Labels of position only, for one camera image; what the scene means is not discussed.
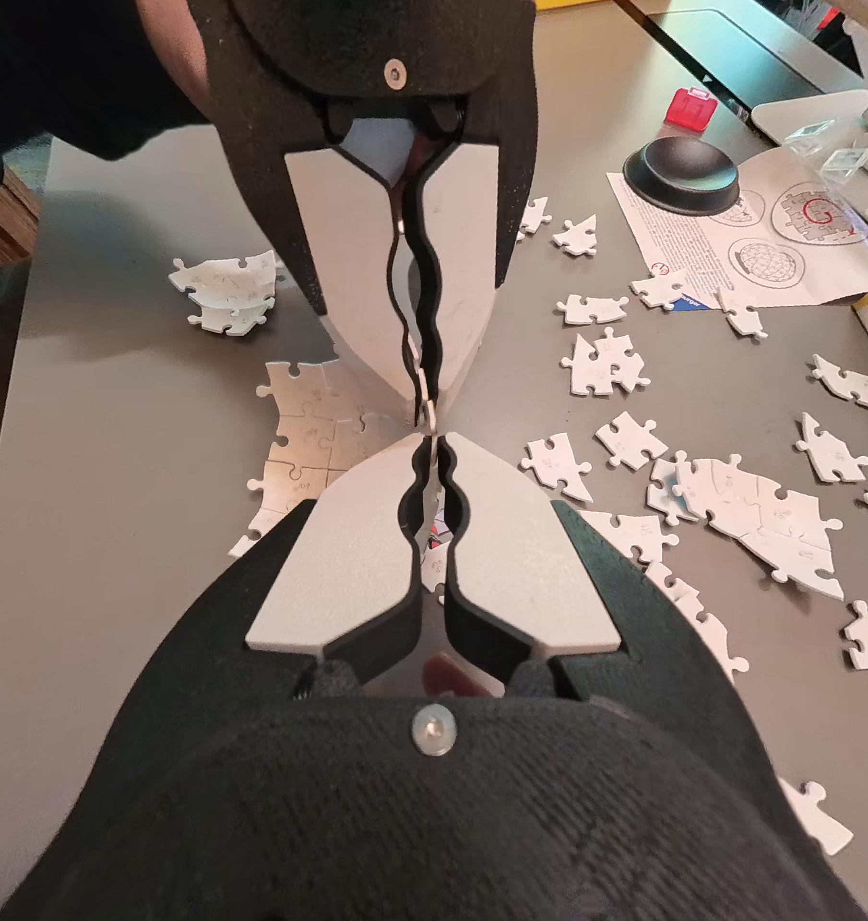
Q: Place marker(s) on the large curved white puzzle section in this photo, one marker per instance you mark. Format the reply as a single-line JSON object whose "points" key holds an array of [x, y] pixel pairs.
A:
{"points": [[308, 424]]}

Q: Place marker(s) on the small assembled puzzle cluster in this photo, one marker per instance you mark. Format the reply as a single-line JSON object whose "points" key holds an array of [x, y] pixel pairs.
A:
{"points": [[707, 626]]}

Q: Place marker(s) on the black round ball stand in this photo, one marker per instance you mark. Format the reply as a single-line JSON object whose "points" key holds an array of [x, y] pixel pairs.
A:
{"points": [[682, 176]]}

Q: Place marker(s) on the white puzzle pieces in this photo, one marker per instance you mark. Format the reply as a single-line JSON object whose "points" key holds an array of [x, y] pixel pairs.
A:
{"points": [[599, 367]]}

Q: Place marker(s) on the clear plastic bag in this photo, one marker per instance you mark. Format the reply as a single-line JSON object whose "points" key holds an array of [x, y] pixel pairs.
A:
{"points": [[829, 151]]}

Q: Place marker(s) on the printed paper instruction sheet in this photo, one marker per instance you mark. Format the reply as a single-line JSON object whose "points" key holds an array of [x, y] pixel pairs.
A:
{"points": [[693, 237]]}

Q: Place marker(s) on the person's left forearm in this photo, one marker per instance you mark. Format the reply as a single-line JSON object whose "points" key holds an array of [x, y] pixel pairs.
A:
{"points": [[59, 65]]}

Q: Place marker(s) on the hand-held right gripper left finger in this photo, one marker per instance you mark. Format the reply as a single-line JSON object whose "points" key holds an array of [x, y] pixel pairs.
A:
{"points": [[340, 568]]}

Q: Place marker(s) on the person's right hand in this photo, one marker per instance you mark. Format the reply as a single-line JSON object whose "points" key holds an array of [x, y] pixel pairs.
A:
{"points": [[452, 676]]}

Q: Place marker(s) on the white board stand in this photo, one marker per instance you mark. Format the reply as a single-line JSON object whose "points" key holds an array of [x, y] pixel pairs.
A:
{"points": [[801, 108]]}

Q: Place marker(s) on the flat assembled white puzzle section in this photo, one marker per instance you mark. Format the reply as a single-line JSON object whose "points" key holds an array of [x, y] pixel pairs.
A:
{"points": [[757, 518]]}

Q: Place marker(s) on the small red plastic cube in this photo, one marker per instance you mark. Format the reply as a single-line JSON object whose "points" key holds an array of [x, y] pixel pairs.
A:
{"points": [[691, 109]]}

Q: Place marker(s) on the person's left hand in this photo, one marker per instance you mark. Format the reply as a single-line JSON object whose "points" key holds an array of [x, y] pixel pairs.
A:
{"points": [[178, 50]]}

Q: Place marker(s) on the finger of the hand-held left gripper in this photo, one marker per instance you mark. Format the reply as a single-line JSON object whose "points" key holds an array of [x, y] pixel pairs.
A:
{"points": [[466, 237], [340, 244]]}

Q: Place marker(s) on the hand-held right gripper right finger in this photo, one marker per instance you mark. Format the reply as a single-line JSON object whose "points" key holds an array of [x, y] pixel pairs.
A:
{"points": [[527, 575]]}

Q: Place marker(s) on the small fan-shaped puzzle section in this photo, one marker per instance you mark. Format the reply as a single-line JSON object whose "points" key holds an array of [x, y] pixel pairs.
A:
{"points": [[229, 291]]}

